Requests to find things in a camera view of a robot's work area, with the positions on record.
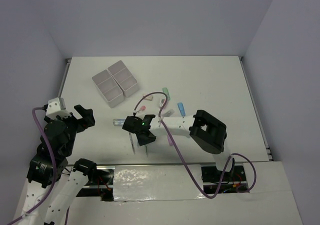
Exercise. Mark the purple pink highlighter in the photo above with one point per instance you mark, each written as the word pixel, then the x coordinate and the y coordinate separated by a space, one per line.
pixel 170 141

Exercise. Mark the white divided container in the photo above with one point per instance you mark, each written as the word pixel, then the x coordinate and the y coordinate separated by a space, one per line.
pixel 108 88
pixel 124 78

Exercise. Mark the pink transparent lead case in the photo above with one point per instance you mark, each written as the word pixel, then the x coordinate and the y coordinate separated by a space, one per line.
pixel 142 109

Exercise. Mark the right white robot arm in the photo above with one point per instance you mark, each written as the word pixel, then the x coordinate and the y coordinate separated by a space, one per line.
pixel 208 133

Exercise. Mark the clear bottle blue cap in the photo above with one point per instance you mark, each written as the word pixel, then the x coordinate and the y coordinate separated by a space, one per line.
pixel 118 122

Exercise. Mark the left white divided container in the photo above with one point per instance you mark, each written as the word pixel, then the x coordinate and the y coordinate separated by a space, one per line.
pixel 108 88

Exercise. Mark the staples box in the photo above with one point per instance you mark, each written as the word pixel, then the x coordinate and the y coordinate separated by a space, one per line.
pixel 147 97

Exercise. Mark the pink white mini stapler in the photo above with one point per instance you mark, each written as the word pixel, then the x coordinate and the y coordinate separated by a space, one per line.
pixel 161 103

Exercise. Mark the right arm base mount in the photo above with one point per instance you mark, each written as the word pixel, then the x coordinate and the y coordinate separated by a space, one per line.
pixel 232 182

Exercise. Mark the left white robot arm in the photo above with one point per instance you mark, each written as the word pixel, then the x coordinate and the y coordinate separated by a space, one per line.
pixel 40 206

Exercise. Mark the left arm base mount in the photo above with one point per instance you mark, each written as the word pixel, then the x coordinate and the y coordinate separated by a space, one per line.
pixel 100 182

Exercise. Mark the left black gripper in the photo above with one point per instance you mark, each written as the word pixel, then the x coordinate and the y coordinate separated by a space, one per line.
pixel 88 115

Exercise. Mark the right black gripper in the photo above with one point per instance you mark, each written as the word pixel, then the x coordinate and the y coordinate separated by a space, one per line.
pixel 142 141

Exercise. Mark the blue transparent case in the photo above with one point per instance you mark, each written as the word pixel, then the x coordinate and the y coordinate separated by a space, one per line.
pixel 181 109

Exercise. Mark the green transparent case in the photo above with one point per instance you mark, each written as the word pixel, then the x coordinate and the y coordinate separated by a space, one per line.
pixel 166 91

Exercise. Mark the orange grey highlighter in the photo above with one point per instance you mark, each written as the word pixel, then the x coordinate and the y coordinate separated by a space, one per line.
pixel 168 113

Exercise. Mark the right white divided container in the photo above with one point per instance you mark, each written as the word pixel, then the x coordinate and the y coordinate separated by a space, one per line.
pixel 124 78

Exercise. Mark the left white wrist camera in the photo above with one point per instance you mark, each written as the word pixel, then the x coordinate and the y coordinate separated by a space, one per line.
pixel 56 109

